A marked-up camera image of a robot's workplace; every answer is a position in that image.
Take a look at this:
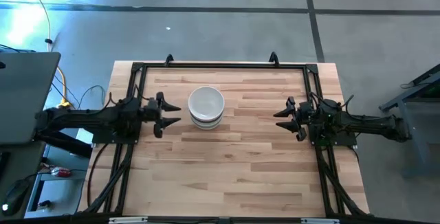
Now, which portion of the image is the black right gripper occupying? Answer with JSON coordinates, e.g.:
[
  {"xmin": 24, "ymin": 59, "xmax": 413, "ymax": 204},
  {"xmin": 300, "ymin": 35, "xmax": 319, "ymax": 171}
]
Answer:
[{"xmin": 273, "ymin": 96, "xmax": 316, "ymax": 143}]

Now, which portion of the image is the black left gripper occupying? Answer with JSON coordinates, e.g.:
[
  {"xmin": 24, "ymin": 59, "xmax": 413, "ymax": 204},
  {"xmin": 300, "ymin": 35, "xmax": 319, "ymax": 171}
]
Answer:
[{"xmin": 139, "ymin": 91, "xmax": 182, "ymax": 139}]

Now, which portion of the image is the white bowl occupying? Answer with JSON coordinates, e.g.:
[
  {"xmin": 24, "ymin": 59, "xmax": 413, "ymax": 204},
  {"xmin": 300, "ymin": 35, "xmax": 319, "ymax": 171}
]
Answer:
[{"xmin": 188, "ymin": 85, "xmax": 226, "ymax": 122}]

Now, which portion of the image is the black desk bar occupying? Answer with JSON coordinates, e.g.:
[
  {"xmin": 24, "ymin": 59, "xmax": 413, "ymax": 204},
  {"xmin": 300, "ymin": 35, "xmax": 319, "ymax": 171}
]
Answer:
[{"xmin": 33, "ymin": 133, "xmax": 94, "ymax": 159}]

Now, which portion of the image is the red and white mouse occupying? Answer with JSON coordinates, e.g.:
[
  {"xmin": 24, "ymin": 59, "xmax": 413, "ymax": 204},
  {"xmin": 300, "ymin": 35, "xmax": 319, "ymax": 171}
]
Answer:
[{"xmin": 50, "ymin": 166, "xmax": 73, "ymax": 179}]

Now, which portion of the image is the white shelf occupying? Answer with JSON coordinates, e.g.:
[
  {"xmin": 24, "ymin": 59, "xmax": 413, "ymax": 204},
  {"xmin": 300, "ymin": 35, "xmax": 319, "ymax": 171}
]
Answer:
[{"xmin": 24, "ymin": 127, "xmax": 98, "ymax": 219}]

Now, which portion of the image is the dark grey metal side table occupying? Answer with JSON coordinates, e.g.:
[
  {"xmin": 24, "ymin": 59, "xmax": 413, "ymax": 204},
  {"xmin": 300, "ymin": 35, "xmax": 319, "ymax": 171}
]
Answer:
[{"xmin": 377, "ymin": 64, "xmax": 440, "ymax": 180}]

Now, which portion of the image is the grey laptop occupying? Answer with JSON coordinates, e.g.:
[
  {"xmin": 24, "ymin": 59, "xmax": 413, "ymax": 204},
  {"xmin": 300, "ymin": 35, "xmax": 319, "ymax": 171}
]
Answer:
[{"xmin": 0, "ymin": 51, "xmax": 62, "ymax": 146}]

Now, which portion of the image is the black computer mouse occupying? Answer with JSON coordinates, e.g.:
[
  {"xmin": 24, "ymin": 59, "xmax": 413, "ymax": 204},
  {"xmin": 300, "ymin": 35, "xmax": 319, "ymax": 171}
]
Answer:
[{"xmin": 1, "ymin": 179, "xmax": 31, "ymax": 217}]

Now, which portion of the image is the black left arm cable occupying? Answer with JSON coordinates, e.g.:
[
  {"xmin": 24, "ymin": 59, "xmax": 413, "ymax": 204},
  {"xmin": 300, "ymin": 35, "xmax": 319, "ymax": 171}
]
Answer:
[{"xmin": 101, "ymin": 85, "xmax": 154, "ymax": 107}]

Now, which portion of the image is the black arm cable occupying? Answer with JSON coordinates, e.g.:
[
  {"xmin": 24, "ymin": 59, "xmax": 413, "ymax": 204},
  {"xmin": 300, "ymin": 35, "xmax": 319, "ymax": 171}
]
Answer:
[
  {"xmin": 309, "ymin": 91, "xmax": 355, "ymax": 115},
  {"xmin": 101, "ymin": 85, "xmax": 154, "ymax": 107}
]

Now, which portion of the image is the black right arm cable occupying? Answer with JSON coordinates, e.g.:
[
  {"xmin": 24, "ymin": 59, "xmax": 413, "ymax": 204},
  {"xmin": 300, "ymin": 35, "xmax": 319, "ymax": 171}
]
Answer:
[{"xmin": 309, "ymin": 91, "xmax": 355, "ymax": 115}]

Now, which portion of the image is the black aluminium table frame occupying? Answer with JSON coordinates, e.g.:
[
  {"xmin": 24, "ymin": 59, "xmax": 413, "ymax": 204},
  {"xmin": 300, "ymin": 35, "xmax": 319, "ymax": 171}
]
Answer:
[{"xmin": 77, "ymin": 60, "xmax": 371, "ymax": 219}]

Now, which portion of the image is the thin black floor cable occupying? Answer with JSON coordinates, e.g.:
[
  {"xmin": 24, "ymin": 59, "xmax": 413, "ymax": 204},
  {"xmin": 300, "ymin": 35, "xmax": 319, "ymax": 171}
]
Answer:
[{"xmin": 51, "ymin": 74, "xmax": 106, "ymax": 111}]

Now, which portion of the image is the silver aluminium bracket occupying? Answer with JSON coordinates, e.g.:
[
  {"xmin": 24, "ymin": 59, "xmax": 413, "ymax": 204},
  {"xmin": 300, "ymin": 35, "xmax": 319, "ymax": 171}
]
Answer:
[
  {"xmin": 109, "ymin": 216, "xmax": 149, "ymax": 224},
  {"xmin": 300, "ymin": 218, "xmax": 340, "ymax": 224}
]

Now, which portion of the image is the yellow power cable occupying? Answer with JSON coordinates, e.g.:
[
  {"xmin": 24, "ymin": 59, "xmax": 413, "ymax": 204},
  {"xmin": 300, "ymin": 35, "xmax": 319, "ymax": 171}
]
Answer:
[{"xmin": 22, "ymin": 0, "xmax": 69, "ymax": 110}]

